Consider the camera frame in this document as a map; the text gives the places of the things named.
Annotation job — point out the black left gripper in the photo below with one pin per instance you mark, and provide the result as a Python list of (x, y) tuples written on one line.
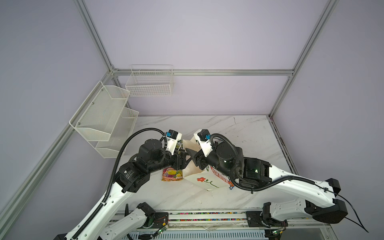
[(182, 164)]

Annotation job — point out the white flowered paper bag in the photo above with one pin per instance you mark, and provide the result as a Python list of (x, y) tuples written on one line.
[(209, 178)]

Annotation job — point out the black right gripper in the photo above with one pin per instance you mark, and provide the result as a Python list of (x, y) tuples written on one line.
[(197, 156)]

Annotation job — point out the white wire basket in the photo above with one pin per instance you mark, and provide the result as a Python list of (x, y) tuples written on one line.
[(151, 80)]

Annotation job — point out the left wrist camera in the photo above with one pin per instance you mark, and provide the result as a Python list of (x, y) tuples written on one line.
[(174, 141)]

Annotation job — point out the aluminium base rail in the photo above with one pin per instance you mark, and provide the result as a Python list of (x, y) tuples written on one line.
[(225, 219)]

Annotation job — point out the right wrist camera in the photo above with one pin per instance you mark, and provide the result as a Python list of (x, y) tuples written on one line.
[(203, 137)]

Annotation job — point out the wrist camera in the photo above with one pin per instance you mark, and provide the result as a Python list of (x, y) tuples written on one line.
[(174, 141), (203, 137)]

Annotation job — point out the white mesh two-tier shelf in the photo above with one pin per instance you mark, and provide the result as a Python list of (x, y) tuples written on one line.
[(104, 119)]

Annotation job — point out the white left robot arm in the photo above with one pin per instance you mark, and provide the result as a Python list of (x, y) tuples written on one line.
[(131, 176)]

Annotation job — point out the aluminium frame post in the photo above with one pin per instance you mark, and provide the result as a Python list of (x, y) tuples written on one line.
[(91, 27)]

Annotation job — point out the pink Fox's fruits candy bag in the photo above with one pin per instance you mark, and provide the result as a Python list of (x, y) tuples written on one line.
[(170, 174)]

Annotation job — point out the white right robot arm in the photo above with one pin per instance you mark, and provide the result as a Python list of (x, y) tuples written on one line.
[(316, 199)]

